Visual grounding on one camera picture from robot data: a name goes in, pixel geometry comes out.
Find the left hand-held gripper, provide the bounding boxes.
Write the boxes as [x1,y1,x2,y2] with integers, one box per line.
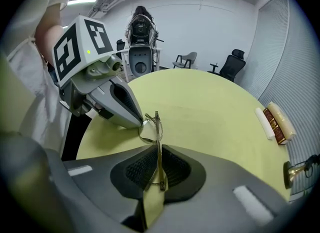
[51,14,145,130]

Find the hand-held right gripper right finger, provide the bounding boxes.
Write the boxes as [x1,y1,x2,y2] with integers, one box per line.
[149,144,291,233]

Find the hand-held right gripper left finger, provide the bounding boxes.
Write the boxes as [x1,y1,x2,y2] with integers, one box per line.
[48,144,161,233]

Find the thin-framed eyeglasses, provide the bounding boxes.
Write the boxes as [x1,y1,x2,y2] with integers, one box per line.
[138,111,169,193]

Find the person's left forearm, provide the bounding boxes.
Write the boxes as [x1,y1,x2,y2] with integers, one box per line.
[34,14,63,64]

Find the person's black trousers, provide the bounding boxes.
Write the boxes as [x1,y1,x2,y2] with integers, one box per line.
[61,113,93,162]

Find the black desk lamp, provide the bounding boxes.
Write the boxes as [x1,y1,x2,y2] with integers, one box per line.
[283,153,320,191]

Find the yellow round tablecloth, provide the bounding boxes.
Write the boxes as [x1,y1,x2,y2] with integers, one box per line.
[76,68,292,230]

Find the grey chair with black legs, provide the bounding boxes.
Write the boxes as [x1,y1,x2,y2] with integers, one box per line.
[172,51,198,70]

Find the white rectangular block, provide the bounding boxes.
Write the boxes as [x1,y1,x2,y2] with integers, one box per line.
[254,107,276,142]

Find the brown hardcover book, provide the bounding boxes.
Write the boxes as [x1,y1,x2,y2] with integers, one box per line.
[262,101,298,146]

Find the person's white top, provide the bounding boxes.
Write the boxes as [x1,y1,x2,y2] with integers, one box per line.
[4,0,76,158]

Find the long ceiling light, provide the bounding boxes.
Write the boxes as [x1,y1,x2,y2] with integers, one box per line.
[67,0,98,5]

